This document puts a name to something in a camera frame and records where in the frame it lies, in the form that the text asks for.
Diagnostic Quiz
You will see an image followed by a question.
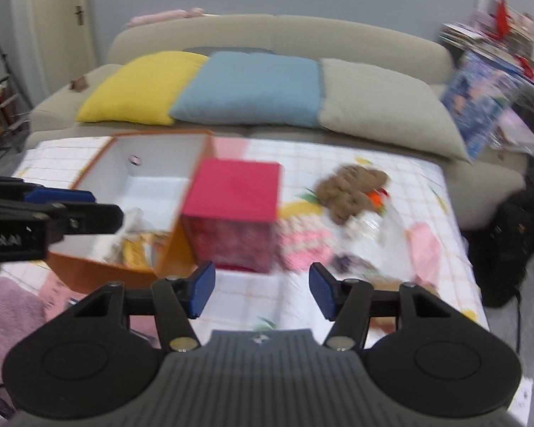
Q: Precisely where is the pink plush toy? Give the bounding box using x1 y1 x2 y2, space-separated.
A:
128 7 208 27

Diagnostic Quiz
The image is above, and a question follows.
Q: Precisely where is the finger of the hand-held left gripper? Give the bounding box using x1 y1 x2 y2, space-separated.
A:
47 202 125 244
0 176 97 209

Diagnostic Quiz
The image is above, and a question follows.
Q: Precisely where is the lemon print checkered blanket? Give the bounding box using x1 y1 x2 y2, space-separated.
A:
0 136 491 410

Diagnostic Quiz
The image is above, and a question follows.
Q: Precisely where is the white door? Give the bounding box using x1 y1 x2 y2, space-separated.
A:
9 0 99 108

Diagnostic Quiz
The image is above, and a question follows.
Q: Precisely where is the beige sofa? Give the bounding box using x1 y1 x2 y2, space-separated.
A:
27 13 534 233

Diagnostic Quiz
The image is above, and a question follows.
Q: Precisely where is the grey pillow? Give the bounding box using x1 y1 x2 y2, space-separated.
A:
318 58 471 162

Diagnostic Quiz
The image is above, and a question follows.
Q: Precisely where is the pink white crochet toy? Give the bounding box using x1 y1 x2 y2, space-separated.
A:
278 216 335 272

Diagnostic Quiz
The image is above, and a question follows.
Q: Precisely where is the blue pillow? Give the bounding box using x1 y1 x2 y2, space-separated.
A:
169 51 325 130

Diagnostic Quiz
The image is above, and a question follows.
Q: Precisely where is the black backpack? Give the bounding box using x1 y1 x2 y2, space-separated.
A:
467 187 534 309

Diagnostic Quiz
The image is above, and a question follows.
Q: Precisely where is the pink soft cloth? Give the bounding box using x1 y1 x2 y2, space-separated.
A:
405 222 444 286

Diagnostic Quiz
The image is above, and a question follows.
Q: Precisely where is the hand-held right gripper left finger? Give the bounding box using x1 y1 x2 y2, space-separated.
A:
73 262 216 352

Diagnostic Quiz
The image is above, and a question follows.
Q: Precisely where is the pink lidded plastic container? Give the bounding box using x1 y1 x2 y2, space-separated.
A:
180 158 282 275

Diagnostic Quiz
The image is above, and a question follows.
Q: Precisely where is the black metal rack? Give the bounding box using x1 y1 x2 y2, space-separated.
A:
0 39 33 154

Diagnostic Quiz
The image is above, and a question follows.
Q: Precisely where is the yellow pillow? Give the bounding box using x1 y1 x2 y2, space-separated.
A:
75 51 211 126

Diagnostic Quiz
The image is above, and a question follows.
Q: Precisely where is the clear plastic doll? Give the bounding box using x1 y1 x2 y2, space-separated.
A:
345 207 411 259

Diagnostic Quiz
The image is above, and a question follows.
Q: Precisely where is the red hanging ornament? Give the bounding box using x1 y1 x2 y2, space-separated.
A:
493 0 511 39

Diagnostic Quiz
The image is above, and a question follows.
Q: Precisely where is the blue printed gift bag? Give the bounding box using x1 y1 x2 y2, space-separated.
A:
440 51 528 162

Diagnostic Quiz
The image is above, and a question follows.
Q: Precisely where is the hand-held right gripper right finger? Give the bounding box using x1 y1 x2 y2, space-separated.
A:
308 262 455 351

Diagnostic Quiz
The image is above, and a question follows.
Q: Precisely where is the pink fluffy rug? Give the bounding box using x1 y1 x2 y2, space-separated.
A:
0 276 48 389

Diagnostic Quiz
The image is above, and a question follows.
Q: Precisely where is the brown plush toy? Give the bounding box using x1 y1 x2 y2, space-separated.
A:
314 164 391 226

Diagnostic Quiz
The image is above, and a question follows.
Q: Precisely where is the orange cardboard box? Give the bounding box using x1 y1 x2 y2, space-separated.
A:
48 130 217 293

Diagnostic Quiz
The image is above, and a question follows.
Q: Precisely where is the stack of books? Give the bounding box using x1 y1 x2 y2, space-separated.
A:
440 21 534 81

